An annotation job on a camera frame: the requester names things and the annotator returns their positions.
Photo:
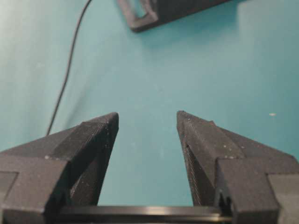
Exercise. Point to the black USB cable silver plug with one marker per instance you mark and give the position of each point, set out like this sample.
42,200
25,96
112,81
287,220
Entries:
68,67

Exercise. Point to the black bench vise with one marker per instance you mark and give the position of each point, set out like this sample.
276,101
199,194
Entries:
142,15

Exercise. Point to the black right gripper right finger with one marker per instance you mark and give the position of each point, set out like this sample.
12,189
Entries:
255,183

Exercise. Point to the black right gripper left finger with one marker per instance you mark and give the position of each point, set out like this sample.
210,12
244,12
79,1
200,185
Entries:
40,177

